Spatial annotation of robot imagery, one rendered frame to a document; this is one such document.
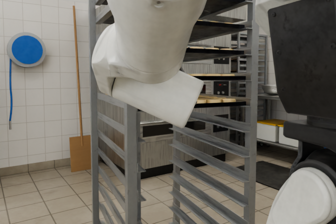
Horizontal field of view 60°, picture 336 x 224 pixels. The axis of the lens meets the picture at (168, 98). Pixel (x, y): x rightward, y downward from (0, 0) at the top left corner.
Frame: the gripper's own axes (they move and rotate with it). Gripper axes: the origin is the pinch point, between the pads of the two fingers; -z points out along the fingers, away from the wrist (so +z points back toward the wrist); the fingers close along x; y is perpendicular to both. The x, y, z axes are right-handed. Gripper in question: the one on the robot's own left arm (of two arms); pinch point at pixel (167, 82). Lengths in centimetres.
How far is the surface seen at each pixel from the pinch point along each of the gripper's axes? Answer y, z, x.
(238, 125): -21, -51, -17
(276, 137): -116, -353, -83
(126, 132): 14.2, -22.7, -15.1
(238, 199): -22, -50, -45
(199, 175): -7, -75, -45
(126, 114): 14.4, -23.0, -9.9
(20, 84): 200, -263, -7
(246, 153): -24, -46, -26
